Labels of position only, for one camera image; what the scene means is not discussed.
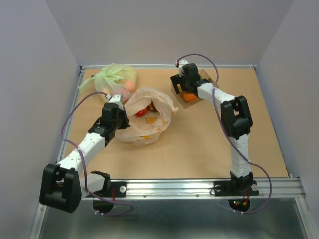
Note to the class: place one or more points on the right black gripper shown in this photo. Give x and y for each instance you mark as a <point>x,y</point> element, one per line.
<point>176,79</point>

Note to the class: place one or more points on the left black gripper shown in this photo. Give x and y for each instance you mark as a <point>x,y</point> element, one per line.
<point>125,124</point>

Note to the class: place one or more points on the yellow fruit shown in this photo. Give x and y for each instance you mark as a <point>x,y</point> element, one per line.
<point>179,88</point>

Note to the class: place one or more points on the orange persimmon with green calyx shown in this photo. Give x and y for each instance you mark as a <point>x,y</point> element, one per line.
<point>189,97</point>

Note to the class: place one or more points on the red orange fruit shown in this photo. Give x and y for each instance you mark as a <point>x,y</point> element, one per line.
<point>141,113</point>

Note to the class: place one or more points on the orange translucent plastic bag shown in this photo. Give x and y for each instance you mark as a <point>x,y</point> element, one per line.
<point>147,129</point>

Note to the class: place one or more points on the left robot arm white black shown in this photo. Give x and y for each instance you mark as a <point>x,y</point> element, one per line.
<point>65,183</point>

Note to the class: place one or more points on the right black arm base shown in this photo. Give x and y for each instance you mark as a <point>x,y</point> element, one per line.
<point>238,194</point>

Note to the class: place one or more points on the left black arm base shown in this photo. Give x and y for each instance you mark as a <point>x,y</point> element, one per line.
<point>115,190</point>

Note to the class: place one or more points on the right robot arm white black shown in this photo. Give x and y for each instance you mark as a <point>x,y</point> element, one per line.
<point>233,113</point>

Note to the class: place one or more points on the green plastic bag with fruit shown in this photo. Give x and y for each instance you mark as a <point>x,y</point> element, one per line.
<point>113,79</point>

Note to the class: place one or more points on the clear plastic box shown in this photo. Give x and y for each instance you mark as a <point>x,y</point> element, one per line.
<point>203,75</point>

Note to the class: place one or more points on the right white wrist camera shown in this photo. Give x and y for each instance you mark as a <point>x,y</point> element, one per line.
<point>179,65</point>

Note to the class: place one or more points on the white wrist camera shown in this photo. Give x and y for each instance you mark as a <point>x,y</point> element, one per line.
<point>117,99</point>
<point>179,65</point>

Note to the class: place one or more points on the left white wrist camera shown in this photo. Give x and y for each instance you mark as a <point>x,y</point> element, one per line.
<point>117,99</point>

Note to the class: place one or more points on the aluminium front rail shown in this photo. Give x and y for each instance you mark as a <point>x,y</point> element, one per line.
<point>190,189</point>

